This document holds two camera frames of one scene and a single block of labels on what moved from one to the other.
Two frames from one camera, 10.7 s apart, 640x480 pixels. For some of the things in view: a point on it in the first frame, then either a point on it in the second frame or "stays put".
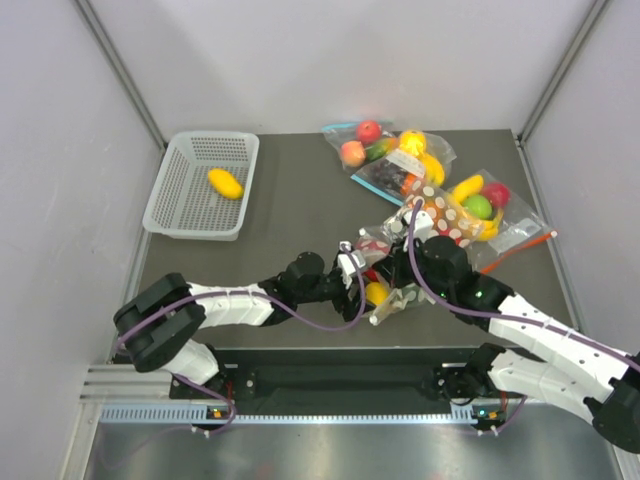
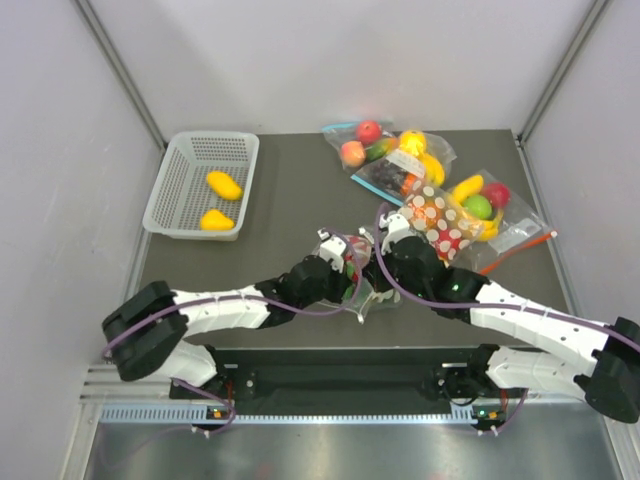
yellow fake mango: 376,292 -> 215,220
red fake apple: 369,132 stays put
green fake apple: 478,206 stays put
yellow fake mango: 225,183 stays put
